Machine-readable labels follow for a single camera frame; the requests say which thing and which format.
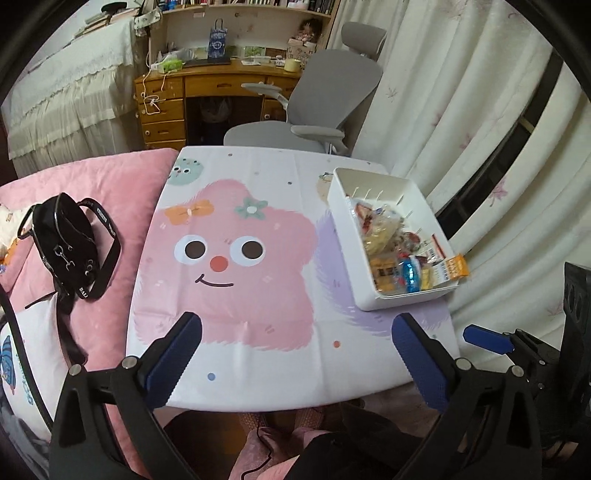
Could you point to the red white cake snack bag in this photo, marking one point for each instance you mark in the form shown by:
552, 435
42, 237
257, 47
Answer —
363, 211

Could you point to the white floral curtain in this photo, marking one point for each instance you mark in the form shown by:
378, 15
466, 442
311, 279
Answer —
457, 77

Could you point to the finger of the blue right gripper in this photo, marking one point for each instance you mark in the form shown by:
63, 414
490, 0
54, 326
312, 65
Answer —
488, 340

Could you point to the white plastic storage bin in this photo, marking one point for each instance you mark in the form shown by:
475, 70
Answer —
395, 250

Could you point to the yellow fried snack bag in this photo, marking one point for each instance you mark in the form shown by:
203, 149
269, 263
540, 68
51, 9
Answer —
385, 274

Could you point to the orange white snack packet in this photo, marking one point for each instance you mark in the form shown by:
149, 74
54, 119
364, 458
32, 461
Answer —
451, 269

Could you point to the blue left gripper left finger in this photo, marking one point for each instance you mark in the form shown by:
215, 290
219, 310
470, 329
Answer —
167, 358

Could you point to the green tissue pack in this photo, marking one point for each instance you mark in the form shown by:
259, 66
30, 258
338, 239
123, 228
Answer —
169, 66

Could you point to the blue paper gift bag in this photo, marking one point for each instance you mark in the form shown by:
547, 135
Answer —
217, 40

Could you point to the clear rice cracker packet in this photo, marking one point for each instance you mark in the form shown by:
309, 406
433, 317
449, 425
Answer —
382, 229

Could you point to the yellow cup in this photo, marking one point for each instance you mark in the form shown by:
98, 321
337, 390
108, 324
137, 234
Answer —
292, 65

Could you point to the round nut cake packet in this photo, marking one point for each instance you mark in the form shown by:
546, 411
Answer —
411, 242

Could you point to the white lace covered bed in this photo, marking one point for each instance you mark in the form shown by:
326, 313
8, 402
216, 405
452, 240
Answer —
77, 103

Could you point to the small yellow snack packet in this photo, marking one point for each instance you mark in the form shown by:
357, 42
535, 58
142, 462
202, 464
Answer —
427, 278

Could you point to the wooden desk with drawers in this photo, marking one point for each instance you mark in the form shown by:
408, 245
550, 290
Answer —
198, 105

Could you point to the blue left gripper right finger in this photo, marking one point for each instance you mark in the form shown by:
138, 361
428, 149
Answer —
428, 362

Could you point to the grey office chair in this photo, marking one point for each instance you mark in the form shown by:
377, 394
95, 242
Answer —
334, 84

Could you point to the pink blanket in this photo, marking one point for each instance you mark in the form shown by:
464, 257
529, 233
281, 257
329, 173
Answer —
33, 361

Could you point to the red white barcode packet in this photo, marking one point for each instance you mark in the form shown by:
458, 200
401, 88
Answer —
432, 251

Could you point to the blue white snack packet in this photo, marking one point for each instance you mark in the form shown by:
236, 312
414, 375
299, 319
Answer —
411, 272

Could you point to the wooden bookshelf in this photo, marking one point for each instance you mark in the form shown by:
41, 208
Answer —
270, 26

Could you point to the black handbag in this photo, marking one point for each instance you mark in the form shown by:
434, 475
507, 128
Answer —
65, 241

